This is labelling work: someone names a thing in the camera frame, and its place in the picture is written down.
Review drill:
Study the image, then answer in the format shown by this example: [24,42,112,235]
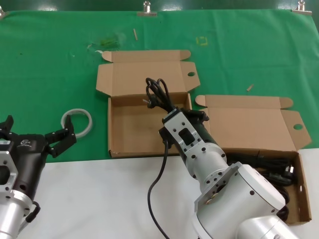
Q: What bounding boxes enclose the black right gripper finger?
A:
[183,109,210,123]

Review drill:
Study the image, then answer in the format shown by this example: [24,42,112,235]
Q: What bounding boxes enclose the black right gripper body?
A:
[190,119,222,148]

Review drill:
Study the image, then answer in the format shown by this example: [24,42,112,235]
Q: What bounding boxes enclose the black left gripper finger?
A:
[0,115,15,140]
[45,115,77,159]

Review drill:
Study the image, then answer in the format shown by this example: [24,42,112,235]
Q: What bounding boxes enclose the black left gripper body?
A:
[4,133,50,200]

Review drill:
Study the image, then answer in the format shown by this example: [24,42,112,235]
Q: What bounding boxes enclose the empty open cardboard box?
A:
[95,49,201,159]

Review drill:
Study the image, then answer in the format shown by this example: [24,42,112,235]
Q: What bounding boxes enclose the clear adhesive tape roll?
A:
[61,108,93,138]

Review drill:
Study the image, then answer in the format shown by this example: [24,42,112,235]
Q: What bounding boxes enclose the green table cloth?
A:
[0,9,319,164]

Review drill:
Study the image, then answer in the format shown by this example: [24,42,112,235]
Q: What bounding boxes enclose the clear plastic film scrap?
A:
[87,33,125,49]

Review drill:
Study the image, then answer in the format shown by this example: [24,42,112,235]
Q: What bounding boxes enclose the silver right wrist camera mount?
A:
[161,107,208,160]

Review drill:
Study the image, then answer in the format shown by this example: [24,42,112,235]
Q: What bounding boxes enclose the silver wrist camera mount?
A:
[161,107,208,160]
[0,150,19,200]

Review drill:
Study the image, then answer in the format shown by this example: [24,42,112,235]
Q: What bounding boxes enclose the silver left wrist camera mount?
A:
[0,150,19,200]

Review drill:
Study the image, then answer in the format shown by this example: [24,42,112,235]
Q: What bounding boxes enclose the cardboard box holding cables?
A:
[192,94,313,226]

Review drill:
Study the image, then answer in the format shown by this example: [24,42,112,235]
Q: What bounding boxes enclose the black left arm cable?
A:
[24,200,41,224]

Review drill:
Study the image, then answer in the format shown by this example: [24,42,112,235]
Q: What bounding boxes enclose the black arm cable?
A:
[147,125,176,239]
[24,200,41,224]

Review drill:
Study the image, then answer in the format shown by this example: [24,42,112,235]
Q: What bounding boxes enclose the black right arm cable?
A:
[147,125,176,239]

